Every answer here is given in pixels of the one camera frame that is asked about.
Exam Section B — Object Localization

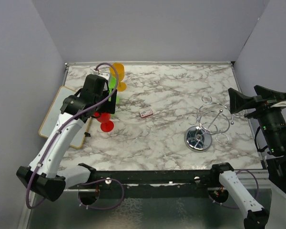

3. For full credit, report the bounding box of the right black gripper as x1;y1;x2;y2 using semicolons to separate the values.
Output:
229;83;286;152

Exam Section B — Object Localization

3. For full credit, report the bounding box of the green wine glass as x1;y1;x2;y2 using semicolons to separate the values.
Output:
109;76;116;89
108;90;120;114

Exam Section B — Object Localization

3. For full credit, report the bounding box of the orange plastic wine glass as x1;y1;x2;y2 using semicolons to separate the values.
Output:
109;63;127;92

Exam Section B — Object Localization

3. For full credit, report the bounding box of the red plastic wine glass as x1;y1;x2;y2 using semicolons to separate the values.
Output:
94;112;114;132

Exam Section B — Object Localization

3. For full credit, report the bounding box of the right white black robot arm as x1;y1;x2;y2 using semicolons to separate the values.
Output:
209;85;286;229

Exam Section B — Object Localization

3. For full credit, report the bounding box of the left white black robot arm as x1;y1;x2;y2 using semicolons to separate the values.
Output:
16;74;117;201

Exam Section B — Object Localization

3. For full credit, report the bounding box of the yellow framed whiteboard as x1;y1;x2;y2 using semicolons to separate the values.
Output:
39;86;92;149

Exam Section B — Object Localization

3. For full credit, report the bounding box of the small red white card box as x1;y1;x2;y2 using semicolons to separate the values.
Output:
140;109;153;118

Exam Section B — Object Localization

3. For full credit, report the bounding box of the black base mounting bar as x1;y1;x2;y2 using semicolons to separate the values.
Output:
69;169;239;199

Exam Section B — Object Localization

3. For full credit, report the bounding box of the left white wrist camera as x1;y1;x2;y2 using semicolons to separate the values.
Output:
93;70;112;83

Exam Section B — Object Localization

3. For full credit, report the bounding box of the chrome wire wine glass rack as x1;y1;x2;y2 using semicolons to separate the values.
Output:
184;96;235;153

